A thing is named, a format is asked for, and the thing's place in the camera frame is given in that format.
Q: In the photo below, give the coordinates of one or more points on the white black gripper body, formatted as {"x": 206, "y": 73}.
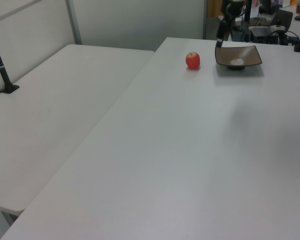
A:
{"x": 230, "y": 8}

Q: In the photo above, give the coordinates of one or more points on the red apple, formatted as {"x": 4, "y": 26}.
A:
{"x": 193, "y": 61}

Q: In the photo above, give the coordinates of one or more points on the brown square ceramic plate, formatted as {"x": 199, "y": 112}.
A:
{"x": 240, "y": 53}

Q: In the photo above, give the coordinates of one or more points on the grey table leg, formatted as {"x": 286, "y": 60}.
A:
{"x": 0, "y": 225}

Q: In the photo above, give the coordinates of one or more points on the grey partition edge post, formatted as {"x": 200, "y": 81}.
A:
{"x": 205, "y": 20}

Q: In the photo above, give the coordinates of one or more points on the grey partition rail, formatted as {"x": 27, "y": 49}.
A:
{"x": 15, "y": 11}

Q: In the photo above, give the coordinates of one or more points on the black pole stand with base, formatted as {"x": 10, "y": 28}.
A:
{"x": 2, "y": 72}

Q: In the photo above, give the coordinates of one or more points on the yellow panel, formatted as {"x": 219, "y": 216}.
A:
{"x": 215, "y": 7}

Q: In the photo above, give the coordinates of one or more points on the grey metal partition post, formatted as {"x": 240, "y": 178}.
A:
{"x": 73, "y": 22}

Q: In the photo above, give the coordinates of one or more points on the black electronics box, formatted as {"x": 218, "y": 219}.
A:
{"x": 262, "y": 32}

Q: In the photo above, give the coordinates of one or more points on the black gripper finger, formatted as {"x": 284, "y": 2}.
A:
{"x": 221, "y": 31}

